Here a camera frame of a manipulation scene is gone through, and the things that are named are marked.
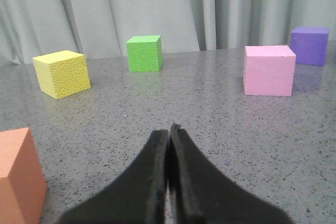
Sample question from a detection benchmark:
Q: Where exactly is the green foam cube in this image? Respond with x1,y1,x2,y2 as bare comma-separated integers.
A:
126,35,163,72

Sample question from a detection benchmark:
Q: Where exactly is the orange foam cube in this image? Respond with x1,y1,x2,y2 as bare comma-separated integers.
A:
1,128,47,223

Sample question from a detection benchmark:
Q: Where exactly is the pink foam cube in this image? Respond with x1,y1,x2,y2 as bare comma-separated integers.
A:
243,45,296,97

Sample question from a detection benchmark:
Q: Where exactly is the dark purple foam cube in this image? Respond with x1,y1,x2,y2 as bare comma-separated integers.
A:
290,27,330,66

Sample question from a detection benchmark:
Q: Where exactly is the yellow foam cube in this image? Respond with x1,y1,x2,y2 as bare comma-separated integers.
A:
33,50,91,100

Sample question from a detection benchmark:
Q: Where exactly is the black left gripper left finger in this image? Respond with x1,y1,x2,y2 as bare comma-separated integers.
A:
59,130,169,223

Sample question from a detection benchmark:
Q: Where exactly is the grey curtain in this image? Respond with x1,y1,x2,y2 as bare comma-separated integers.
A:
1,0,335,65

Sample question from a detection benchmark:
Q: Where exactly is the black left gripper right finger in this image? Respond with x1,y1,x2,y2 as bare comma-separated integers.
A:
167,124,293,223

